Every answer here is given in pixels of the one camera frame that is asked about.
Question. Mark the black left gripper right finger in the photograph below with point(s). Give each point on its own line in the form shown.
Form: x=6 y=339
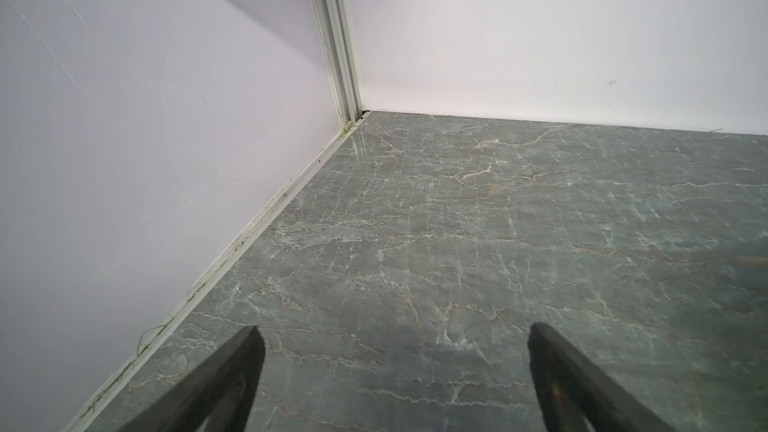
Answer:
x=574 y=394

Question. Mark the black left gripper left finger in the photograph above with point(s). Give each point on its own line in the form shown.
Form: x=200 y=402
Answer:
x=216 y=396

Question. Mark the aluminium corner frame post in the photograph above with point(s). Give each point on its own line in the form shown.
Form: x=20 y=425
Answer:
x=334 y=31

